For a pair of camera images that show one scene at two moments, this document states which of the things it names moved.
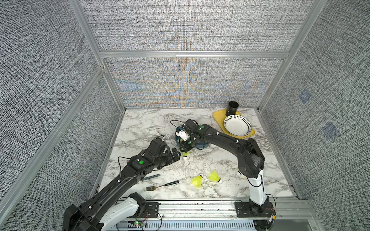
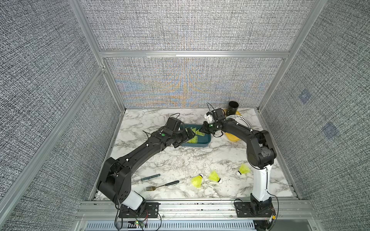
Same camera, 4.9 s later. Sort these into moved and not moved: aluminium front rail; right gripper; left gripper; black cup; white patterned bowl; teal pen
Moved: right gripper; left gripper
Not moved: aluminium front rail; white patterned bowl; black cup; teal pen
